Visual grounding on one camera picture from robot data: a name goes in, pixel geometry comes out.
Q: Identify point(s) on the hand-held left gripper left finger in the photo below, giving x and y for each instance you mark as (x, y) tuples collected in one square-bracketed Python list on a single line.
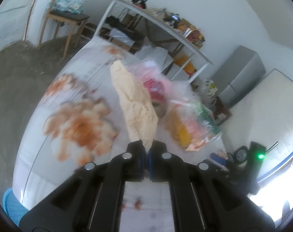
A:
[(140, 160)]

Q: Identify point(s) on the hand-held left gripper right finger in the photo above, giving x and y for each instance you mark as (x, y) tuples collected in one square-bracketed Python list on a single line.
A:
[(151, 163)]

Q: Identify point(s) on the beige paper bag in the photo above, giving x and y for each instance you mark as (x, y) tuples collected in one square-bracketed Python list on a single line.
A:
[(134, 101)]

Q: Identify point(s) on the blue plastic mesh basket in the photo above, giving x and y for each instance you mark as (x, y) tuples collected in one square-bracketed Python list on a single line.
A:
[(13, 207)]

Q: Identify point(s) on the clear plastic bag of packets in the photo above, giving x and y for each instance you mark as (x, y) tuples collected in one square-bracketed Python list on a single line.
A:
[(187, 118)]

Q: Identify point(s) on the floral tablecloth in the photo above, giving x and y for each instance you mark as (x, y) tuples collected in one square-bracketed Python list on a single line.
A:
[(76, 125)]

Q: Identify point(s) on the white plastic bag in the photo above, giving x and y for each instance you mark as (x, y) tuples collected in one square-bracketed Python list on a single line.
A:
[(208, 89)]

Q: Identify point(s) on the grey cabinet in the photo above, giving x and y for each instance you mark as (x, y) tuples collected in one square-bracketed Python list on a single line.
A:
[(240, 77)]

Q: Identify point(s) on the orange bag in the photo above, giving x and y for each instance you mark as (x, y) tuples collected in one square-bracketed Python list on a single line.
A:
[(185, 65)]

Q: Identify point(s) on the white metal desk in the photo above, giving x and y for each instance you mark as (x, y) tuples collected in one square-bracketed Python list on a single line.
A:
[(161, 25)]

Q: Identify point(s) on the colourful clutter pile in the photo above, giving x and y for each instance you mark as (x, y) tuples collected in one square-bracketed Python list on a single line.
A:
[(188, 30)]

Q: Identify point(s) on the wooden chair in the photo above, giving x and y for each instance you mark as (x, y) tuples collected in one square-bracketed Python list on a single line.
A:
[(64, 17)]

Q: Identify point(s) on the patterned teal cushion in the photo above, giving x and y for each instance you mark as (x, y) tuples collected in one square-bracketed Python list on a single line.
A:
[(67, 1)]

